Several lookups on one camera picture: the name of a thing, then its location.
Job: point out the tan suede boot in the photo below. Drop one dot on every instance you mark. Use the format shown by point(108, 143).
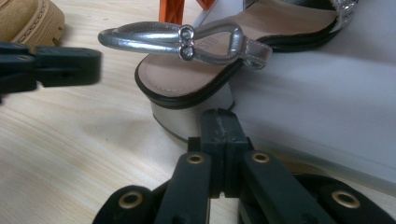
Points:
point(21, 18)

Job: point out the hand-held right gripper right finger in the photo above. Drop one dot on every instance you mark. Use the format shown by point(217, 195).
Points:
point(233, 149)

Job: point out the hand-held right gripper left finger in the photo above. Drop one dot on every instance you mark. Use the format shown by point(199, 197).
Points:
point(214, 146)

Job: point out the white two-tier shoe rack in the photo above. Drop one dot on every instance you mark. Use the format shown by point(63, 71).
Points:
point(311, 102)

